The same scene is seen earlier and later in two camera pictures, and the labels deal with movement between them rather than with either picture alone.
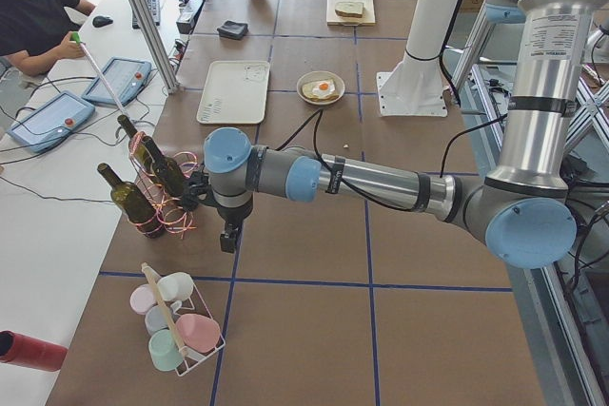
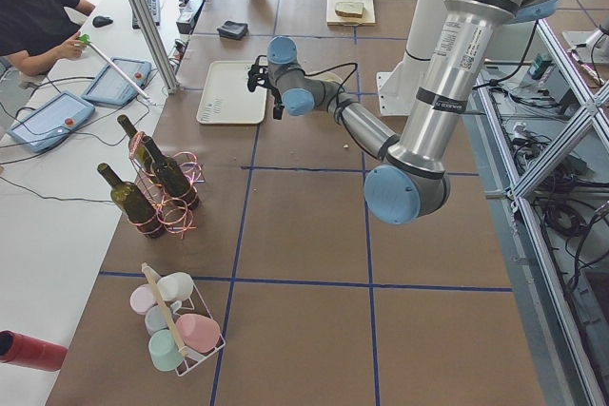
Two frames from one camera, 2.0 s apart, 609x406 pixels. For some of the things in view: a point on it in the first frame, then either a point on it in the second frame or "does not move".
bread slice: (350, 9) does not move
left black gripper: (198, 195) → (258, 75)
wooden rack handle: (155, 278) does not move
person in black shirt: (37, 18) does not move
